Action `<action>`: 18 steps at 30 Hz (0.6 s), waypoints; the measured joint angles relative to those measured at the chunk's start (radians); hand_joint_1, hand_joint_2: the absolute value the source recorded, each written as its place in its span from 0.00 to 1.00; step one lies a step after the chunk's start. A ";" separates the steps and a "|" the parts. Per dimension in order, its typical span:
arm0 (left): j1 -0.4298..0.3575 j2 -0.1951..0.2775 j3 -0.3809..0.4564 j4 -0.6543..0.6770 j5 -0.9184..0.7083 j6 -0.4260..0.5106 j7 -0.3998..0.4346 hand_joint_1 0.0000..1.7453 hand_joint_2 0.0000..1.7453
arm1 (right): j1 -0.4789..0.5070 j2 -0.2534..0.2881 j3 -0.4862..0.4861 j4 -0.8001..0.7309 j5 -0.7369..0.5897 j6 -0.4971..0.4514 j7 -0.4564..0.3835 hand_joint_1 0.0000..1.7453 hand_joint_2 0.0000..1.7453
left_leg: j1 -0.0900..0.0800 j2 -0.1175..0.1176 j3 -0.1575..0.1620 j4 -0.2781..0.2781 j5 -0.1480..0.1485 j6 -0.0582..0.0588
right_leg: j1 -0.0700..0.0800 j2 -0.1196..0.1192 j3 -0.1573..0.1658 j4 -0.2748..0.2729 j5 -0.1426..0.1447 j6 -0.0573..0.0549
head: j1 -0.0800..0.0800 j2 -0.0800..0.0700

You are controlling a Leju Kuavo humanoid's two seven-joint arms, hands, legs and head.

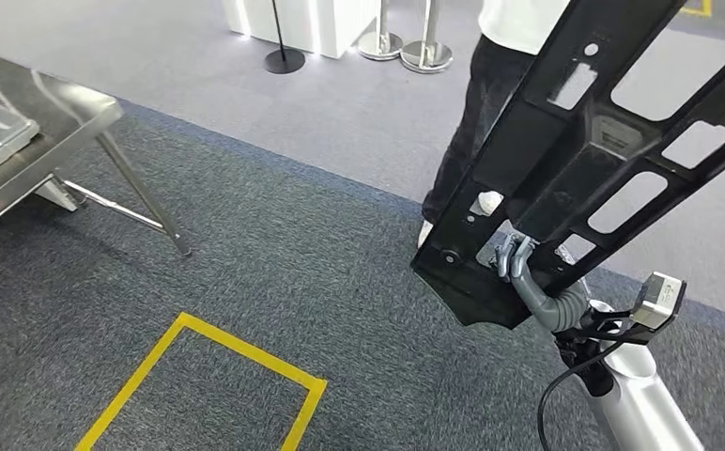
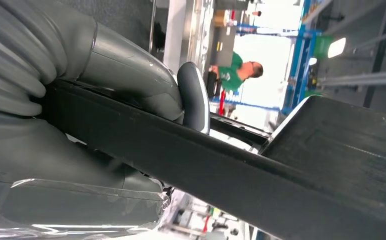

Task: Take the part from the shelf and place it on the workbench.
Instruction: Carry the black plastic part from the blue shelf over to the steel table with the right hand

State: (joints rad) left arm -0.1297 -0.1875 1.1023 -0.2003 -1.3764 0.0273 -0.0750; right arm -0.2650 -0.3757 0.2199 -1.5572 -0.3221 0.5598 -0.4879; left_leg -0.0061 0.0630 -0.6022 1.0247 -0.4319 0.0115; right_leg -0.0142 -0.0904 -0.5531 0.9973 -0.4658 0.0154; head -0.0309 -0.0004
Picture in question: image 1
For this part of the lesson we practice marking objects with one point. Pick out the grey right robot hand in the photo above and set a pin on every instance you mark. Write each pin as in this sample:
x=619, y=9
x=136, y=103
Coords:
x=524, y=280

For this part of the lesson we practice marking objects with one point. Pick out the black metal frame part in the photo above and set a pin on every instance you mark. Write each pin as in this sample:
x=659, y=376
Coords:
x=524, y=149

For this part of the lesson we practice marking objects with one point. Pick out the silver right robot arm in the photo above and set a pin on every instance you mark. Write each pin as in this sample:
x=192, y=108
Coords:
x=636, y=398

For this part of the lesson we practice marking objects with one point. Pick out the stainless steel workbench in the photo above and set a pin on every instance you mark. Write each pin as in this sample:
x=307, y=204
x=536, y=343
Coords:
x=70, y=112

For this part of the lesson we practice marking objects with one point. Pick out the person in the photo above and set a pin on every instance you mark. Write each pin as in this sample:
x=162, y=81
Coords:
x=487, y=93

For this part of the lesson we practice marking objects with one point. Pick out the yellow floor tape square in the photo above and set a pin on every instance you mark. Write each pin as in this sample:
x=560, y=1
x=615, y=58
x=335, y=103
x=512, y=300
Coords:
x=244, y=348

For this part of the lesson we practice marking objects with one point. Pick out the black round-base floor stand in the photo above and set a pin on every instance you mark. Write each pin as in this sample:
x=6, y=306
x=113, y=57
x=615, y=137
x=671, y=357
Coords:
x=285, y=61

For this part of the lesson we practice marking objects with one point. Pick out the white support foot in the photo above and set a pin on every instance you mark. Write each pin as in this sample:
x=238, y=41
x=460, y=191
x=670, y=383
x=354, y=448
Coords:
x=57, y=196

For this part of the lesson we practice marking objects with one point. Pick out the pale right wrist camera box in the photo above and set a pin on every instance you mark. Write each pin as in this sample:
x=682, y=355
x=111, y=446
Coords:
x=658, y=302

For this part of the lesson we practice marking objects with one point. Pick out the chrome stanchion post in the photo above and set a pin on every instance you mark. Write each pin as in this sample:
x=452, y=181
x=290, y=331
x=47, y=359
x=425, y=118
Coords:
x=426, y=59
x=380, y=46

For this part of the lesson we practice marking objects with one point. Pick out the white pedestal with light strips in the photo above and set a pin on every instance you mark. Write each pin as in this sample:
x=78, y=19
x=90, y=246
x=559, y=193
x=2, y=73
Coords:
x=331, y=25

